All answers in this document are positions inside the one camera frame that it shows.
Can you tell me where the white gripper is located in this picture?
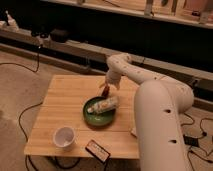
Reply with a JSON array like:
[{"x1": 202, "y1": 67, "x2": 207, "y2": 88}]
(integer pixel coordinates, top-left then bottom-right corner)
[{"x1": 99, "y1": 70, "x2": 121, "y2": 90}]

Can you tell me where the red pepper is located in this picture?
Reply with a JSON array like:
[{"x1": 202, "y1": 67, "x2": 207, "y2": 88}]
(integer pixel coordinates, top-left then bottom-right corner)
[{"x1": 101, "y1": 85, "x2": 110, "y2": 98}]

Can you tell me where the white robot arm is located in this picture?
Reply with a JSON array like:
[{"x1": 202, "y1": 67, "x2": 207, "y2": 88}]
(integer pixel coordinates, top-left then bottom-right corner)
[{"x1": 105, "y1": 53, "x2": 194, "y2": 171}]

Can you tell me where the green ceramic plate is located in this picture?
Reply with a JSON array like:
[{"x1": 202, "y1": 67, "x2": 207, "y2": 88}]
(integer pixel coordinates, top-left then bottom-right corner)
[{"x1": 82, "y1": 96, "x2": 116, "y2": 127}]

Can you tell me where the white plastic bottle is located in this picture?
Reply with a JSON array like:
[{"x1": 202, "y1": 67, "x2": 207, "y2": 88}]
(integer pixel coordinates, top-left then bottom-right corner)
[{"x1": 87, "y1": 96, "x2": 119, "y2": 114}]

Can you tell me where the wooden table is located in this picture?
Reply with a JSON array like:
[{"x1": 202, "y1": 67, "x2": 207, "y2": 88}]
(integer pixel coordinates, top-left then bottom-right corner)
[{"x1": 24, "y1": 75, "x2": 139, "y2": 159}]

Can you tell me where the beige sponge block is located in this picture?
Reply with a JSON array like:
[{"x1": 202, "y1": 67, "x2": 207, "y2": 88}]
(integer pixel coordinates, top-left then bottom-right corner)
[{"x1": 130, "y1": 127, "x2": 137, "y2": 138}]

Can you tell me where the dark rectangular box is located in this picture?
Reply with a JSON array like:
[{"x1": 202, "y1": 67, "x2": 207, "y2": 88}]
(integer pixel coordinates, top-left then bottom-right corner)
[{"x1": 85, "y1": 140, "x2": 110, "y2": 163}]

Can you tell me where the dark object on ledge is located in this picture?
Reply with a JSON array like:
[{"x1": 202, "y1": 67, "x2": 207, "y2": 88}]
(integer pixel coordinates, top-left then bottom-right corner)
[{"x1": 50, "y1": 29, "x2": 69, "y2": 43}]

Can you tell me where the black power adapter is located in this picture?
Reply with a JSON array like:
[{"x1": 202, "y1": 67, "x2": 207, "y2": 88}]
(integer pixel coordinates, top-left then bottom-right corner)
[{"x1": 184, "y1": 136, "x2": 199, "y2": 147}]

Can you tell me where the white bottle far left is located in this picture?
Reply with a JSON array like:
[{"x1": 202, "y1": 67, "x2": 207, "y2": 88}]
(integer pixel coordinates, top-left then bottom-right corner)
[{"x1": 5, "y1": 11, "x2": 19, "y2": 31}]

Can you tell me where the black cables right floor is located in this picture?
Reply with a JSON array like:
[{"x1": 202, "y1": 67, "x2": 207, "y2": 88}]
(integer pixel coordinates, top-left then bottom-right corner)
[{"x1": 179, "y1": 112, "x2": 213, "y2": 171}]

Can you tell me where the black cable left floor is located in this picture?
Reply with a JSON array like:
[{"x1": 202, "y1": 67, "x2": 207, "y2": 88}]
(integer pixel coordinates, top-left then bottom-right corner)
[{"x1": 0, "y1": 44, "x2": 44, "y2": 171}]

